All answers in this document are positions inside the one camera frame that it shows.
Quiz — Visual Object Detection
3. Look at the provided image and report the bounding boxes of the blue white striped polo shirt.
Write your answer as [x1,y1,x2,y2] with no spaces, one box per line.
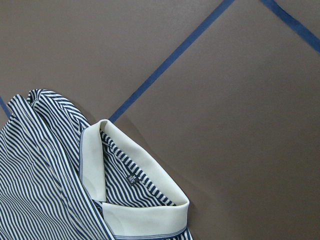
[0,89,192,240]

